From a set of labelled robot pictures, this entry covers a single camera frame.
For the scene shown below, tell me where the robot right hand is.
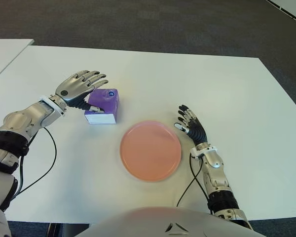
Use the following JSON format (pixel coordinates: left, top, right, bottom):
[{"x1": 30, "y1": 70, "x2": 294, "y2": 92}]
[{"x1": 174, "y1": 104, "x2": 209, "y2": 146}]

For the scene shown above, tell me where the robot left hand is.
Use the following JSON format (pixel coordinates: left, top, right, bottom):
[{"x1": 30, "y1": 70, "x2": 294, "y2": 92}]
[{"x1": 54, "y1": 70, "x2": 109, "y2": 114}]

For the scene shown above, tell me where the purple tissue paper pack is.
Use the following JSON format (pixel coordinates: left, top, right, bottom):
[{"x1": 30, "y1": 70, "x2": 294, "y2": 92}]
[{"x1": 84, "y1": 88, "x2": 120, "y2": 125}]

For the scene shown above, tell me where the pink round plate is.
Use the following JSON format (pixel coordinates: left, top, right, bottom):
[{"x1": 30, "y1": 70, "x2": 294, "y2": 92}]
[{"x1": 119, "y1": 120, "x2": 183, "y2": 183}]

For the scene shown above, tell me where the white side table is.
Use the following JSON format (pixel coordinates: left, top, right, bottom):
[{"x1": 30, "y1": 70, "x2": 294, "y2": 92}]
[{"x1": 0, "y1": 39, "x2": 35, "y2": 84}]

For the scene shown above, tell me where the silver robot torso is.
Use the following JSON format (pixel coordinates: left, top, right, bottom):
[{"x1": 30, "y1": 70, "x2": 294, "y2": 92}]
[{"x1": 82, "y1": 206, "x2": 262, "y2": 237}]

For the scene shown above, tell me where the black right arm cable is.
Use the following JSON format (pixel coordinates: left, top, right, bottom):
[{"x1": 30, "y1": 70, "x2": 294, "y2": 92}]
[{"x1": 176, "y1": 154, "x2": 213, "y2": 213}]

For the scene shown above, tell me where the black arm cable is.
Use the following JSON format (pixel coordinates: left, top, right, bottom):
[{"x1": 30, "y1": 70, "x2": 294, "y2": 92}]
[
  {"x1": 176, "y1": 154, "x2": 213, "y2": 213},
  {"x1": 13, "y1": 126, "x2": 57, "y2": 198}
]

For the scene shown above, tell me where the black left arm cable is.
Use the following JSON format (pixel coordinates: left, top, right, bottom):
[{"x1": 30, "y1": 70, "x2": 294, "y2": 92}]
[{"x1": 13, "y1": 126, "x2": 57, "y2": 198}]

